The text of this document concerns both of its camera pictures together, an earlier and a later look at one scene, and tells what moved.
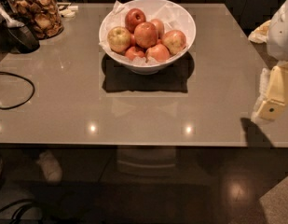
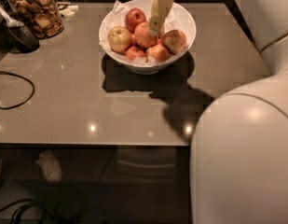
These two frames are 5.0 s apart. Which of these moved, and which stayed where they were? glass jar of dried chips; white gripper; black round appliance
Moved: white gripper
Stayed: glass jar of dried chips; black round appliance
